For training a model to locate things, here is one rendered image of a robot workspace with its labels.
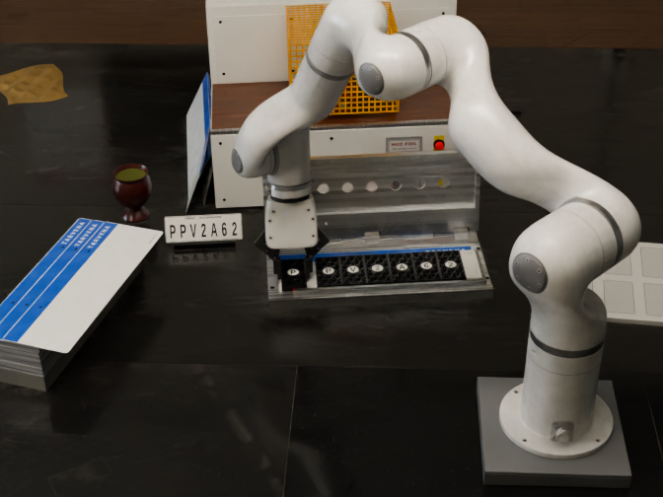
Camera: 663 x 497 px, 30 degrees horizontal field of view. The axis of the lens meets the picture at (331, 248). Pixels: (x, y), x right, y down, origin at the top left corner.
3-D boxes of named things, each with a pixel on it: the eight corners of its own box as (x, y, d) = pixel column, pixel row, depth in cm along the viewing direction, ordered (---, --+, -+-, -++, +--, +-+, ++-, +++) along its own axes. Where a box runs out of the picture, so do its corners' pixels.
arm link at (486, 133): (564, 305, 189) (627, 262, 198) (605, 265, 180) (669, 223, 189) (366, 66, 201) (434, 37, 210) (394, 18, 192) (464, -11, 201)
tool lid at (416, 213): (261, 162, 246) (261, 158, 247) (265, 248, 254) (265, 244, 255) (480, 151, 248) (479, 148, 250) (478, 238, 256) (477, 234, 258)
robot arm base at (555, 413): (622, 460, 201) (637, 372, 191) (505, 460, 201) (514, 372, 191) (602, 383, 217) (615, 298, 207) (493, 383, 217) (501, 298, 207)
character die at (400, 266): (392, 286, 243) (392, 281, 242) (387, 258, 251) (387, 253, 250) (416, 285, 243) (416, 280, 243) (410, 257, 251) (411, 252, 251)
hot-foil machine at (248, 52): (214, 212, 270) (202, 52, 249) (215, 124, 304) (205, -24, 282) (554, 196, 274) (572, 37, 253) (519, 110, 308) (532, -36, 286)
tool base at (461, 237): (268, 310, 241) (267, 295, 239) (265, 249, 258) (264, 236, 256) (492, 298, 243) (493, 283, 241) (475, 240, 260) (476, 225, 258)
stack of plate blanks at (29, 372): (46, 391, 221) (37, 348, 216) (-18, 378, 225) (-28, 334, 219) (142, 268, 253) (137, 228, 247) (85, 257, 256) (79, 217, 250)
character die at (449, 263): (441, 284, 244) (441, 279, 243) (435, 255, 252) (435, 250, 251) (466, 283, 244) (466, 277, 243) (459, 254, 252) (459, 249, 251)
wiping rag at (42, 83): (-10, 73, 328) (-11, 67, 327) (56, 61, 334) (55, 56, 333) (4, 109, 311) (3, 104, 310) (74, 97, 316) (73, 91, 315)
